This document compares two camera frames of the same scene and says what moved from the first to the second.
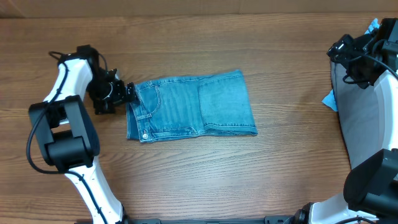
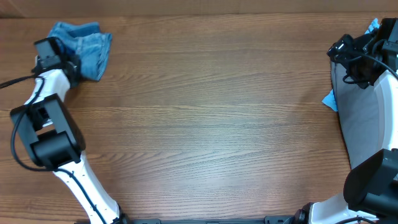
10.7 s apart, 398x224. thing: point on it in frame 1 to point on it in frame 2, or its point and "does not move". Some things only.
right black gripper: [339, 45] does not move
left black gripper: [120, 98] to [74, 60]
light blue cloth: [330, 99] does not move
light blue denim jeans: [211, 104] to [84, 41]
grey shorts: [357, 107] does not move
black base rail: [268, 219] does not move
